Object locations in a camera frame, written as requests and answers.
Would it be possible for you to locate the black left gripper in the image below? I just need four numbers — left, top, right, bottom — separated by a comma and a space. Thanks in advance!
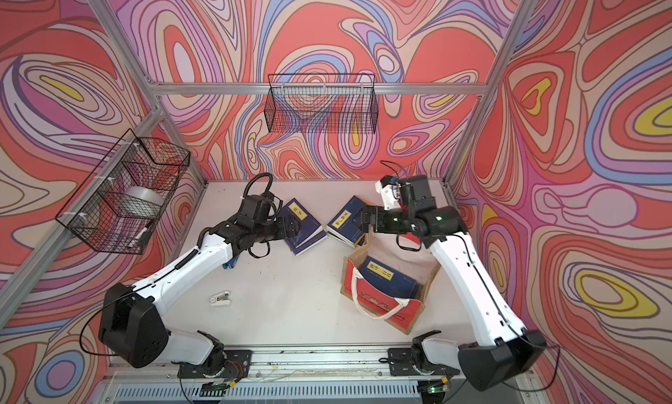
252, 213, 303, 245

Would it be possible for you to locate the navy book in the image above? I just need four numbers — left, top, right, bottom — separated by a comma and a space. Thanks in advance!
285, 231, 327, 255
327, 196, 368, 248
359, 256, 419, 299
280, 199, 324, 246

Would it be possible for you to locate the red beige canvas tote bag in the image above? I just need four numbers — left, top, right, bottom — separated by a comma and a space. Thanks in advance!
341, 234, 441, 335

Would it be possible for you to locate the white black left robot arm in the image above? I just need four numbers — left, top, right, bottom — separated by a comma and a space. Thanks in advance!
98, 193, 301, 378

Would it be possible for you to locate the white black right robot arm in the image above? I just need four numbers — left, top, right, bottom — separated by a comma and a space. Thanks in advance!
355, 175, 549, 391

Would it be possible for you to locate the small white stapler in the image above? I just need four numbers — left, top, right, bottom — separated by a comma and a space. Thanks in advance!
209, 290, 232, 307

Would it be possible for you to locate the white marker in basket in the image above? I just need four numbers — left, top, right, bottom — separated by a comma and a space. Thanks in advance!
128, 227, 152, 251

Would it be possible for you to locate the green circuit board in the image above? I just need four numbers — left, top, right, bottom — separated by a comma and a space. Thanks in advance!
199, 382, 236, 397

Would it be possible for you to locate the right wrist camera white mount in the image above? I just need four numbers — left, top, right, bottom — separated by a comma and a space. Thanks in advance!
376, 175, 401, 211

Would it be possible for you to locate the black wire basket back wall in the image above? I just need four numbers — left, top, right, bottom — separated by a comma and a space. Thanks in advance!
264, 73, 379, 135

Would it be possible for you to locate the black wire basket wall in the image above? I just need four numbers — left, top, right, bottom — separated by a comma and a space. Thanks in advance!
55, 129, 191, 255
264, 73, 379, 135

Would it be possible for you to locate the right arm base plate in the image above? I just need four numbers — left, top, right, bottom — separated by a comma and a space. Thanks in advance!
379, 348, 460, 379

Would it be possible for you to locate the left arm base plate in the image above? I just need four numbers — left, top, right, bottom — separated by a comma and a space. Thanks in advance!
178, 349, 253, 381

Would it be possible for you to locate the black wire basket left wall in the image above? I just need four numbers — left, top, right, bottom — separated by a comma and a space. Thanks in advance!
55, 129, 191, 255

